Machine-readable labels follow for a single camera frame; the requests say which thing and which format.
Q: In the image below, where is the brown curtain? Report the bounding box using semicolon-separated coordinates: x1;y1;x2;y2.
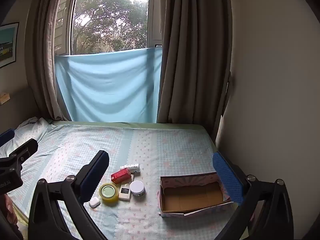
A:
24;0;80;121
157;0;233;142

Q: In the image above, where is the cardboard box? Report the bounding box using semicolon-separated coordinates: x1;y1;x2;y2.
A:
158;172;235;218

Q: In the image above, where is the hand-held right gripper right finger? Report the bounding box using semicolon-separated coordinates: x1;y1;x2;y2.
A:
212;152;294;240

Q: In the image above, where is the white round jar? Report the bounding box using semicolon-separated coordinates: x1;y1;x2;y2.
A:
129;180;146;197

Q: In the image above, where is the person's left hand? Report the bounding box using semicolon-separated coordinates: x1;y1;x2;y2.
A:
0;194;18;227

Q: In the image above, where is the yellow tape roll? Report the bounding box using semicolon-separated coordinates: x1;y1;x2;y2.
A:
99;183;120;204

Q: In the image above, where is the wall poster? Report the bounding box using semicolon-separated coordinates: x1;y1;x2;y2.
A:
0;22;20;68

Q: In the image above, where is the small red box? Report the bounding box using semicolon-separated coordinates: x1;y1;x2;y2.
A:
111;168;132;184

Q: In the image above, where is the light blue cloth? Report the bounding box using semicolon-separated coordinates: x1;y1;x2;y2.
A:
54;47;163;123

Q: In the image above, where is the white rectangular device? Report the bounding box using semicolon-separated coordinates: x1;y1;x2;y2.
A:
118;182;132;202

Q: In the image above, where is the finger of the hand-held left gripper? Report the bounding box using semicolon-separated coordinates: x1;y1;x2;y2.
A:
9;138;39;164
0;129;16;147

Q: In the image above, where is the white pillow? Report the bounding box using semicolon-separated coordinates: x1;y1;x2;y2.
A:
0;117;49;157

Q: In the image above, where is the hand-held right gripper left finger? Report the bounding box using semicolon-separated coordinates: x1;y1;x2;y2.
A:
28;150;110;240

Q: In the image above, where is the checked floral bedsheet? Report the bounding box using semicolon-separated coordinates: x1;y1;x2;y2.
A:
0;123;250;240

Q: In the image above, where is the window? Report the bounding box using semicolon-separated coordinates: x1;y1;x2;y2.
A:
54;0;164;56

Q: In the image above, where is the white plastic bottle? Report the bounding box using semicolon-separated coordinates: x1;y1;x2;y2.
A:
120;163;141;176

